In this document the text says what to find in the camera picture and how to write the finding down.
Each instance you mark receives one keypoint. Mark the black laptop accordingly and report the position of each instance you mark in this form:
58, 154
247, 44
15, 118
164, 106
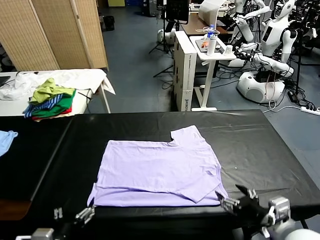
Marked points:
4, 80

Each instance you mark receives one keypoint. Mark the light blue garment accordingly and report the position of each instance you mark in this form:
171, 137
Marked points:
5, 141

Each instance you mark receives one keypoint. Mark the white curved machine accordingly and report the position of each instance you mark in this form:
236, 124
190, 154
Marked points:
208, 11

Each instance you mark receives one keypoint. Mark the white power strip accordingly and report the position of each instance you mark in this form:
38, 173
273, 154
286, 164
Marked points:
310, 109

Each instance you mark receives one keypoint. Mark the blue striped garment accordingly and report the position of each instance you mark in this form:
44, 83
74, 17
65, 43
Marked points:
47, 103

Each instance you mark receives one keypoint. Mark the brown wooden desk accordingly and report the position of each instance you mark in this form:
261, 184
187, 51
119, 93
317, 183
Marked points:
195, 25

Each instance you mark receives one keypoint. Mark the black trash bin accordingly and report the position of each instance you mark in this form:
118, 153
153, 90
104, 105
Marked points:
109, 23

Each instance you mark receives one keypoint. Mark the green garment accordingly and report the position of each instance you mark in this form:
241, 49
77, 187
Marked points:
62, 103

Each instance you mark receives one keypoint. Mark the light purple T-shirt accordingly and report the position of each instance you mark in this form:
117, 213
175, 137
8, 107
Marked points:
155, 170

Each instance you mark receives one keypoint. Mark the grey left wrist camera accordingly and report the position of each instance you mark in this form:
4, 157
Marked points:
42, 234

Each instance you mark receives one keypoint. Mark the white table cloth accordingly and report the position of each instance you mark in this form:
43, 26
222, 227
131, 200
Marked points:
82, 77

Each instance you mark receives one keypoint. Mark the white crumpled garment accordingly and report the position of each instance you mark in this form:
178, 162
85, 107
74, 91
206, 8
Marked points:
17, 86

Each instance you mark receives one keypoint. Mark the red garment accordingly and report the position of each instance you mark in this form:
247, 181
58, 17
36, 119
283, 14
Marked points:
67, 111

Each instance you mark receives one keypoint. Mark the tall white cardboard box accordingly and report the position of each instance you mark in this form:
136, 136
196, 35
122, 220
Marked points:
186, 75

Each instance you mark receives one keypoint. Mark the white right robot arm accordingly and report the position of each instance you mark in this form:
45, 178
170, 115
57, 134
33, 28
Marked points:
295, 233

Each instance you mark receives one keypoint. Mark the small orange object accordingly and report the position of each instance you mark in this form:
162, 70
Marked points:
205, 44

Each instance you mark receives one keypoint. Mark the woven folding screen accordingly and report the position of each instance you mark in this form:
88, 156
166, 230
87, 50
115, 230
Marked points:
55, 32

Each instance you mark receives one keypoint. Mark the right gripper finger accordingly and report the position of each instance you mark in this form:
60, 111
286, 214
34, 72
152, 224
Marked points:
230, 205
252, 194

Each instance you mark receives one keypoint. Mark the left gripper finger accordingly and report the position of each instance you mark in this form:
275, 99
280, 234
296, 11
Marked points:
85, 215
58, 213

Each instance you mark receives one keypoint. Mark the black power adapter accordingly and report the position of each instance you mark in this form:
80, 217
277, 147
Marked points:
293, 95

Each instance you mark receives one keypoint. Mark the black monitor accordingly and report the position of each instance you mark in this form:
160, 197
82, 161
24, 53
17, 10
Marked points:
177, 10

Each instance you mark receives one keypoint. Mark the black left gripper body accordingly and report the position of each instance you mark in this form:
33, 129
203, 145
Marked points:
68, 231

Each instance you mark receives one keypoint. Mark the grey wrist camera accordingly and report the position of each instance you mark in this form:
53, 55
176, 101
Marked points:
280, 208
42, 234

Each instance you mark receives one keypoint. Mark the white standing desk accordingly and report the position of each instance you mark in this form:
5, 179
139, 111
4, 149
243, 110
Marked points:
210, 75

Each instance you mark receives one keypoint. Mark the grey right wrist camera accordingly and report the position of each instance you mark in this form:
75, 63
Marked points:
280, 208

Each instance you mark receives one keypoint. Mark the black tripod stand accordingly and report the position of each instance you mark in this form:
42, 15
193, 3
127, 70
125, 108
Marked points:
165, 37

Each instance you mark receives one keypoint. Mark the yellow-green garment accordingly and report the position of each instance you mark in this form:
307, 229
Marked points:
46, 91

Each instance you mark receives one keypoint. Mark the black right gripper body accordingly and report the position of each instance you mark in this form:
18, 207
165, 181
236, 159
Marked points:
255, 210

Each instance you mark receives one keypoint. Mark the white tumbler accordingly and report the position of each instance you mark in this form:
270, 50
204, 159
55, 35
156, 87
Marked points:
211, 46

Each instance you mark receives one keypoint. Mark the white humanoid robot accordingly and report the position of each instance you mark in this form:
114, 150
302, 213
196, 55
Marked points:
272, 35
246, 30

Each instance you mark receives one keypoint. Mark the yellow cabinet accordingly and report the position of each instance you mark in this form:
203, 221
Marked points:
116, 3

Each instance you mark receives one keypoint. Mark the black stand pole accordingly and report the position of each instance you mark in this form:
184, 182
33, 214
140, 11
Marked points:
299, 62

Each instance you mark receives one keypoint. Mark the beige garment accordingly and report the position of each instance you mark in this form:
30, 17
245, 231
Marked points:
50, 118

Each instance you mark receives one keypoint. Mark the black plastic table cover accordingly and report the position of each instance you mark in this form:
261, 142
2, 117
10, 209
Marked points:
30, 160
262, 150

